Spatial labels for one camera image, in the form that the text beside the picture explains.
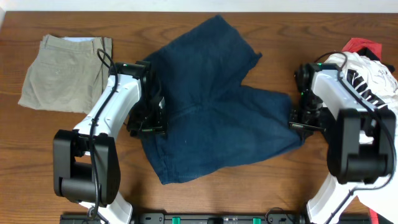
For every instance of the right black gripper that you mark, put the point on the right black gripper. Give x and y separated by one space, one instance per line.
304 125

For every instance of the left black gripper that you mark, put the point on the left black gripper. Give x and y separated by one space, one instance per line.
148 128

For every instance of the navy blue shorts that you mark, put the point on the navy blue shorts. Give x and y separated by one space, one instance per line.
214 121

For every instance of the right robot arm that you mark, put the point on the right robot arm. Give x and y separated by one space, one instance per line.
361 156

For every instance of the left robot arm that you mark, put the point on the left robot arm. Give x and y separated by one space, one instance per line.
86 167

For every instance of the folded khaki shorts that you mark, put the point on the folded khaki shorts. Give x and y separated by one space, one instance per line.
66 75

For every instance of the white printed t-shirt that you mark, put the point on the white printed t-shirt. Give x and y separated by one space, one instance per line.
375 83

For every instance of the red garment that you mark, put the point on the red garment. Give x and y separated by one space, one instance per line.
356 44

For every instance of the black garment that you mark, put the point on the black garment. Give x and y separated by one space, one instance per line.
372 56

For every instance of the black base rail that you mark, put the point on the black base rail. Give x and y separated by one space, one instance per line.
159 218

